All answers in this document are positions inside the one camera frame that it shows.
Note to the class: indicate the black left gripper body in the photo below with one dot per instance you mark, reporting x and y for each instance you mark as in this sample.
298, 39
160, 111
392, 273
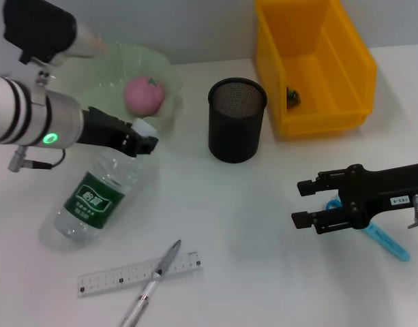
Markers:
103, 129

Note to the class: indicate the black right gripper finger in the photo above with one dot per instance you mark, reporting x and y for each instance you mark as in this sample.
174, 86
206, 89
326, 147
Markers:
302, 219
307, 187

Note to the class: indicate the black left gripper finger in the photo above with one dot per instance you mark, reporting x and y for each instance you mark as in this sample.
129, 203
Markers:
144, 144

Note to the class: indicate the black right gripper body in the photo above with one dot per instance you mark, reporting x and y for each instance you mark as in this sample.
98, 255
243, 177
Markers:
382, 190

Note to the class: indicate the pink peach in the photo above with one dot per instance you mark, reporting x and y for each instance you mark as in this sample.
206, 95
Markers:
142, 97

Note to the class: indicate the blue scissors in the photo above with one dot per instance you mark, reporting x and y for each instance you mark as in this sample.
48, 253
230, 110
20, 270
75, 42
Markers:
389, 243

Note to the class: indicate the clear water bottle green label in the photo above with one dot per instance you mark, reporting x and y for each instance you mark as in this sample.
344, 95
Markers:
92, 201

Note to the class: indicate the green plastic wrapper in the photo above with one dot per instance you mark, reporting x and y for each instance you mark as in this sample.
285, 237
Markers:
293, 97

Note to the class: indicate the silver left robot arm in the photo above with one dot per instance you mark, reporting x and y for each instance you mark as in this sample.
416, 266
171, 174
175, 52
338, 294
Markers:
24, 112

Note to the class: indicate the translucent green fruit plate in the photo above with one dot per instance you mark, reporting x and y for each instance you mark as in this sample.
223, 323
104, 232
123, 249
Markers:
154, 68

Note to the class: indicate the black mesh pen holder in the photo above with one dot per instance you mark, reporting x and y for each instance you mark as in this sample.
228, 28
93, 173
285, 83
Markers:
234, 136

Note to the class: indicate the clear plastic ruler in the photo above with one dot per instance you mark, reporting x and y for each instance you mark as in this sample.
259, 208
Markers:
103, 281

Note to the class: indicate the silver white pen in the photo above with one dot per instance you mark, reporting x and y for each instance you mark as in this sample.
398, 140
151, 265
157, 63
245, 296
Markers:
147, 293

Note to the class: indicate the yellow plastic bin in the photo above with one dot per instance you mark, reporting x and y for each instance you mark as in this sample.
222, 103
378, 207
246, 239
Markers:
331, 68

